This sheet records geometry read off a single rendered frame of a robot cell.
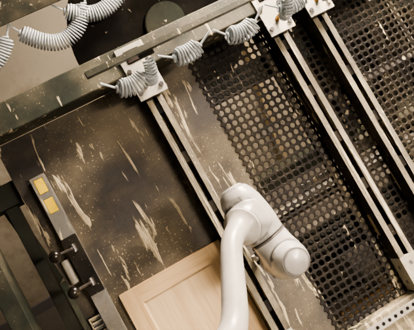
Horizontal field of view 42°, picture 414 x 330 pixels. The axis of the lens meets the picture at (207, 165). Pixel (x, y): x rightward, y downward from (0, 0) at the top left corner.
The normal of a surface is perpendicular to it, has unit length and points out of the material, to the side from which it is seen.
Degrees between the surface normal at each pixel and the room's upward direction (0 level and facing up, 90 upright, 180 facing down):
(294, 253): 53
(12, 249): 90
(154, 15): 90
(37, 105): 58
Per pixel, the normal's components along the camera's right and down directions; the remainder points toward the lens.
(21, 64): 0.41, 0.32
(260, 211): 0.58, -0.49
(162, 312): 0.15, -0.15
